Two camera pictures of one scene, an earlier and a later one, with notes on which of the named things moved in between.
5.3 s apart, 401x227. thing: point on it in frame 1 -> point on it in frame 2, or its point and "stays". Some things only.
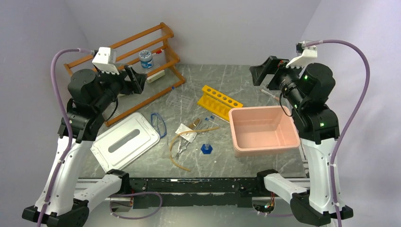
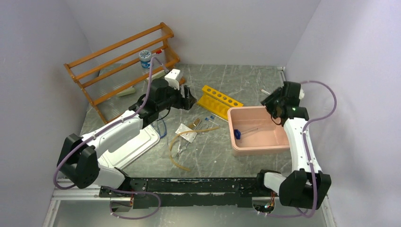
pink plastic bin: (257, 130) stays
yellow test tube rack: (217, 102) stays
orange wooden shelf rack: (148, 51) stays
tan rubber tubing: (182, 131) stays
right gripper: (271, 65) -> (267, 101)
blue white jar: (147, 61) stays
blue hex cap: (206, 148) -> (237, 134)
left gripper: (135, 83) -> (185, 103)
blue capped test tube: (207, 119) stays
